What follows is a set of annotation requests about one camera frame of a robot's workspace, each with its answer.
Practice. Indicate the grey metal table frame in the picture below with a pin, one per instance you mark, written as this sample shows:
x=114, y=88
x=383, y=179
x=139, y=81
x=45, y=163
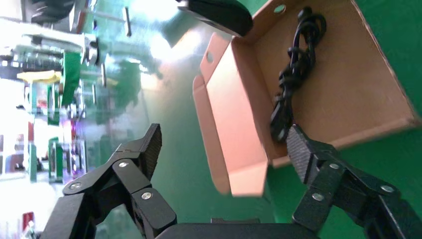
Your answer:
x=127, y=21
x=94, y=94
x=103, y=75

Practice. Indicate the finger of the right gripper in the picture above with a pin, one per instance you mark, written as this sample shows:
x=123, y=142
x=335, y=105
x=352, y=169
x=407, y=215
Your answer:
x=221, y=13

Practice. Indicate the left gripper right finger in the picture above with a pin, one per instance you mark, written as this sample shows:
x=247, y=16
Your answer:
x=324, y=178

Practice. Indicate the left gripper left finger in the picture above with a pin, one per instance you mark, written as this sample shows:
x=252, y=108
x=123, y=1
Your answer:
x=132, y=178

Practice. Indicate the brown cardboard box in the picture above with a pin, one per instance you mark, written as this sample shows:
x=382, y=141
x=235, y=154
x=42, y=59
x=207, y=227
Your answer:
x=346, y=82

